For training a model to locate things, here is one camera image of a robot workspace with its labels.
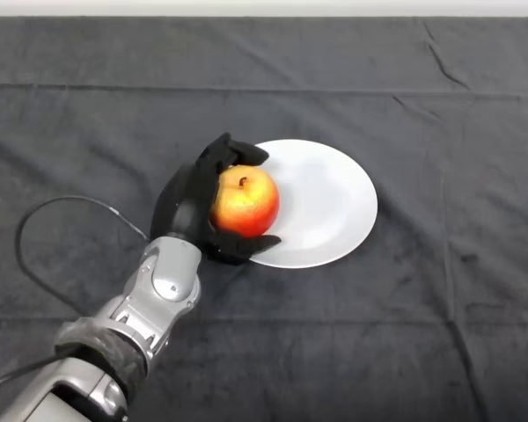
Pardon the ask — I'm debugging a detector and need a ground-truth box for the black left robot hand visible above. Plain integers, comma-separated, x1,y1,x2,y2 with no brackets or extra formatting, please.
150,132,282,266

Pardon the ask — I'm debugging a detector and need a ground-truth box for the red yellow apple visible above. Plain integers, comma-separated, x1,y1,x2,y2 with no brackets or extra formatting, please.
209,165,281,239

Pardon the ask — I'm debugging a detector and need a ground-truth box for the white round plate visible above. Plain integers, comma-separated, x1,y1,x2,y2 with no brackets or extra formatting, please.
247,139,378,270

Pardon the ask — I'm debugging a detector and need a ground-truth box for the black cloth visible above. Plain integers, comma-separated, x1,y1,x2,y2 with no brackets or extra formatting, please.
0,16,528,422

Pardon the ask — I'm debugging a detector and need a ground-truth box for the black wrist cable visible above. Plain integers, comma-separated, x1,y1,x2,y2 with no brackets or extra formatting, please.
0,195,150,399

